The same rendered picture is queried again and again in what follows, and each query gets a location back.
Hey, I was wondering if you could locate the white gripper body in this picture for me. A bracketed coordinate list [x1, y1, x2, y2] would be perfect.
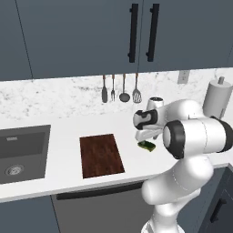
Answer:
[135, 126, 164, 141]

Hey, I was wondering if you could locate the green sponge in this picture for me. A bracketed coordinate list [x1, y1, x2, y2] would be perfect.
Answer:
[137, 139, 157, 152]

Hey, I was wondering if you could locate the dark wooden cutting board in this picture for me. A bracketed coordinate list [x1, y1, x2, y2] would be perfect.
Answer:
[79, 133, 126, 179]

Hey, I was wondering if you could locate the hanging slotted turner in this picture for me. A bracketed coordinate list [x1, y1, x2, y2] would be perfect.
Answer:
[131, 72, 143, 105]

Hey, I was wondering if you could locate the hanging metal ladle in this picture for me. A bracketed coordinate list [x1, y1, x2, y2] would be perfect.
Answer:
[118, 73, 131, 103]

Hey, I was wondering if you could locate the hanging metal fork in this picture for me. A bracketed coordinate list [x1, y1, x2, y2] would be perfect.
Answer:
[110, 74, 117, 102]

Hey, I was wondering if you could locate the hanging black spatula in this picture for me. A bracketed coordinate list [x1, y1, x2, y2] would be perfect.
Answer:
[101, 75, 109, 104]

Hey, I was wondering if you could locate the paper towel roll holder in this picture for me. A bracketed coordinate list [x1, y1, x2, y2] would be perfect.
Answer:
[202, 76, 233, 120]

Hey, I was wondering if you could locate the blue-grey base cupboard door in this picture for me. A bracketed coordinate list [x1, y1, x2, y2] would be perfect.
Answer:
[177, 164, 233, 233]
[0, 195, 61, 233]

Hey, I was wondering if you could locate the grey dishwasher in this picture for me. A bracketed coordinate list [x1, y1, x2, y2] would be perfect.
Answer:
[50, 179, 159, 233]

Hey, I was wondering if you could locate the wide blue-grey cupboard door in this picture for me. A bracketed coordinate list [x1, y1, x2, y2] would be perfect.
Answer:
[137, 0, 233, 74]
[15, 0, 144, 80]

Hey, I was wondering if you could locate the grey sink basin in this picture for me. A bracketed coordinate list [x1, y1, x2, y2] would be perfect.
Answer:
[0, 124, 52, 186]

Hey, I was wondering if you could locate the narrow blue-grey cupboard door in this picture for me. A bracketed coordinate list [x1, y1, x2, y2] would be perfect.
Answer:
[0, 0, 34, 82]

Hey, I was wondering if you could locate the white wall outlet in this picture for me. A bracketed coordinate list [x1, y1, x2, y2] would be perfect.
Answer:
[177, 69, 191, 85]

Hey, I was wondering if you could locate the black dishwasher handle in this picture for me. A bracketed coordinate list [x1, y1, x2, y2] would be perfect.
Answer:
[56, 180, 146, 201]

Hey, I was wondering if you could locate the black cupboard door handle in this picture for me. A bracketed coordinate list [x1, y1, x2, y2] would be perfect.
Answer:
[145, 3, 160, 63]
[127, 3, 139, 64]

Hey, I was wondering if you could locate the short black cupboard handle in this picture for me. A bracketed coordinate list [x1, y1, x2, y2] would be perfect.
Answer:
[209, 198, 228, 224]

